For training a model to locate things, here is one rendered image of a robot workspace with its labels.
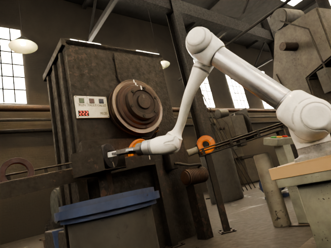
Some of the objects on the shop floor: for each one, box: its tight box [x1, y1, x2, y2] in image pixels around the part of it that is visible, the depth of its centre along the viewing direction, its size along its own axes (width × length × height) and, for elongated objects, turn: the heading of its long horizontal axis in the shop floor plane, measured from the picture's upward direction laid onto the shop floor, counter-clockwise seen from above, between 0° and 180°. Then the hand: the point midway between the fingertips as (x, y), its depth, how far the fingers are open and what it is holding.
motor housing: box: [181, 167, 214, 240], centre depth 208 cm, size 13×22×54 cm, turn 86°
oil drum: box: [200, 148, 244, 204], centre depth 473 cm, size 59×59×89 cm
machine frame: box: [43, 38, 197, 248], centre depth 246 cm, size 73×108×176 cm
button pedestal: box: [264, 137, 310, 227], centre depth 185 cm, size 16×24×62 cm, turn 86°
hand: (113, 154), depth 160 cm, fingers closed
